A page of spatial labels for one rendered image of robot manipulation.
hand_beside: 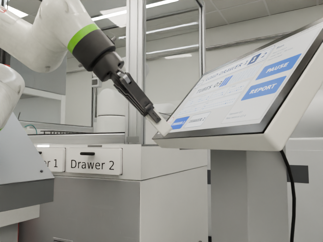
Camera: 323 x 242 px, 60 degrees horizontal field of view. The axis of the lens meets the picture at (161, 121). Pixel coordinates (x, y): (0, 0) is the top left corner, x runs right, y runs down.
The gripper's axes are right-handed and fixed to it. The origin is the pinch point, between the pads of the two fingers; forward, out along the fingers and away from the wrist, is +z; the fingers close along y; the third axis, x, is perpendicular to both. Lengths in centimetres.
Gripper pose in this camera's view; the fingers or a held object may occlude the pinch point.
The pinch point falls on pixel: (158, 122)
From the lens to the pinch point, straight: 69.3
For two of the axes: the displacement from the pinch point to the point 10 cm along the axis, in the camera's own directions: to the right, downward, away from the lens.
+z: 6.7, 7.4, 0.4
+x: -7.2, 6.6, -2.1
